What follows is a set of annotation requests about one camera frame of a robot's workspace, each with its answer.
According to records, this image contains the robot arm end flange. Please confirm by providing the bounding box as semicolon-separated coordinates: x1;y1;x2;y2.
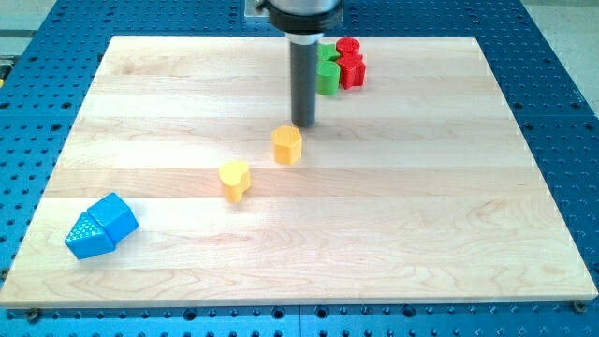
254;0;343;46

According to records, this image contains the yellow pentagon block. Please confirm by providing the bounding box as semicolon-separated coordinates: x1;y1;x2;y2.
270;125;302;165

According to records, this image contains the yellow heart block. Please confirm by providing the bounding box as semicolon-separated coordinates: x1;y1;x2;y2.
218;161;252;203

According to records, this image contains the green cylinder block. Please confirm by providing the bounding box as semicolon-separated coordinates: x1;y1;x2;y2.
316;61;341;95

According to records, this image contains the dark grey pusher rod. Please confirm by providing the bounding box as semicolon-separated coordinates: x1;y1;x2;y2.
290;42;317;127

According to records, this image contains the red star block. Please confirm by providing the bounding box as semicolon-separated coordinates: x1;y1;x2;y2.
336;54;366;90

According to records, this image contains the green star block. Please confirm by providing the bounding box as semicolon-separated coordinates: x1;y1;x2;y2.
317;43;341;62

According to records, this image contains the blue cube block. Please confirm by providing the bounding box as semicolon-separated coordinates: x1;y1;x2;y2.
87;193;139;244

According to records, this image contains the blue triangle block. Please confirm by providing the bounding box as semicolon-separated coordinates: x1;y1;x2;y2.
65;212;115;259

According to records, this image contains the grey metal bracket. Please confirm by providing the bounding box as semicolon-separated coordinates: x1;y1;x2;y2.
243;0;269;22

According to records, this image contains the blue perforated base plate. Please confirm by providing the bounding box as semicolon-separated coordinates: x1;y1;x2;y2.
1;0;598;336

